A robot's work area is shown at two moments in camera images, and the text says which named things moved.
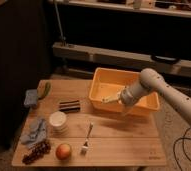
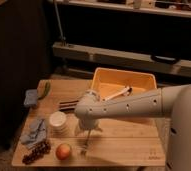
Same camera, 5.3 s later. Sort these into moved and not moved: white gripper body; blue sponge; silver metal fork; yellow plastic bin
Moved: white gripper body
Not moved: yellow plastic bin; silver metal fork; blue sponge
